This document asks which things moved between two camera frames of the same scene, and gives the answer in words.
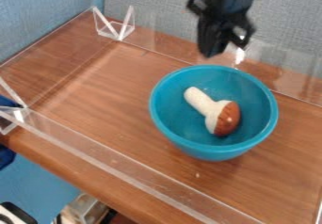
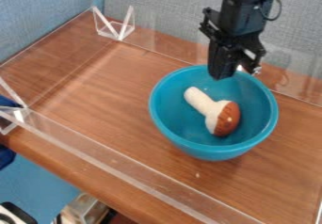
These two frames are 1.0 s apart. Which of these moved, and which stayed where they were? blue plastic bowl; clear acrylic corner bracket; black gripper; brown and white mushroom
Moved: black gripper
Stayed: blue plastic bowl; brown and white mushroom; clear acrylic corner bracket
